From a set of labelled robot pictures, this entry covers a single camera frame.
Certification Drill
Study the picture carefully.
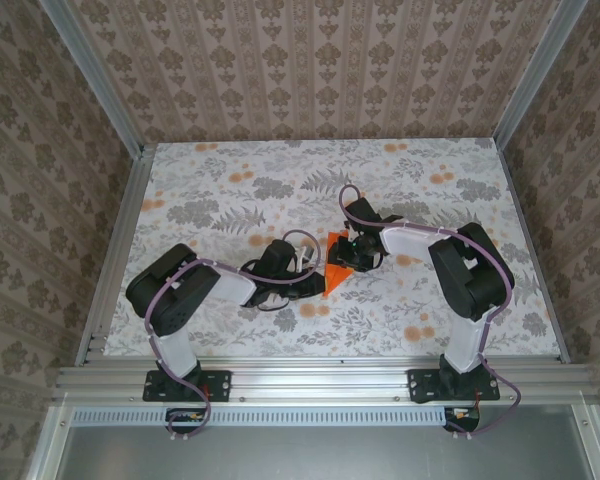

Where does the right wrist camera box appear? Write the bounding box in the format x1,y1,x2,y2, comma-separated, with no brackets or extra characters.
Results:
344,197,384,229

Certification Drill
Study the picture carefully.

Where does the white slotted cable duct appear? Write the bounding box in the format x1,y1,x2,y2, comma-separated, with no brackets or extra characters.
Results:
71,404,476,427

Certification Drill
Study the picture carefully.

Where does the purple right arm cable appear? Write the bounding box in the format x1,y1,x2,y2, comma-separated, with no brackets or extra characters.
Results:
338,184,524,442

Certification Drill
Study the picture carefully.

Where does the black connector board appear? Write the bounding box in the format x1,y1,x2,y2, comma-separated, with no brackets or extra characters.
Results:
442,405,481,434
165,407,212,435

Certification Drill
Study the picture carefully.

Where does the orange paper sheet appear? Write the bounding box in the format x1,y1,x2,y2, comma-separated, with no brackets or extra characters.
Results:
322,230,356,297

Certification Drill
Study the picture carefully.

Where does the aluminium front beam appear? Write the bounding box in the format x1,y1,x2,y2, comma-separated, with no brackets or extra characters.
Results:
52,357,600,404

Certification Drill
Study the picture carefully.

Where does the floral printed tablecloth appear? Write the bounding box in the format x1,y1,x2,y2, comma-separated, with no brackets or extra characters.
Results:
102,139,564,359

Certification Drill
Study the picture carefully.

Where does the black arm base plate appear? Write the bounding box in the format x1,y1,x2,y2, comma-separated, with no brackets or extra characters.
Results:
142,368,232,404
407,368,501,405

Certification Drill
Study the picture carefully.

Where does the aluminium corner post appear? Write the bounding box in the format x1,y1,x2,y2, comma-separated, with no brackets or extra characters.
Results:
493,0,581,149
39,0,146,159

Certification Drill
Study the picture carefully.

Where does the grey metal sheet panel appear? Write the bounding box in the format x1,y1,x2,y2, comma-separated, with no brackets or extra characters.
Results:
53,422,595,480

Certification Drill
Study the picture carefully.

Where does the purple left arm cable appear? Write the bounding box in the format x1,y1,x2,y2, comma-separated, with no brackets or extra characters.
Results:
144,229,317,444

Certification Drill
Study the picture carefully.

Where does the aluminium side rail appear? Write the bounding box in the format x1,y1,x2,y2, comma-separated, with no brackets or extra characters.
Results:
74,144,156,366
493,137,576,365

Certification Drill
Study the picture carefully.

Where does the aluminium lower frame rail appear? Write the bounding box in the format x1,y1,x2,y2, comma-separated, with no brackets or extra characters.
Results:
24,394,74,480
572,399,600,480

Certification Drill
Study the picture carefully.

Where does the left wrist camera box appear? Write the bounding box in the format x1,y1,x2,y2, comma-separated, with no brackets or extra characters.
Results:
259,239,296,274

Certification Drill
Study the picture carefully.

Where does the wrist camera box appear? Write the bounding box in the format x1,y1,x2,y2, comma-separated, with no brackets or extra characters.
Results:
259,239,296,274
344,197,384,229

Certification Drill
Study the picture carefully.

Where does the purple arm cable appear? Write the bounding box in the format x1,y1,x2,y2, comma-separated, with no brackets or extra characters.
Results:
338,184,524,442
144,229,317,444

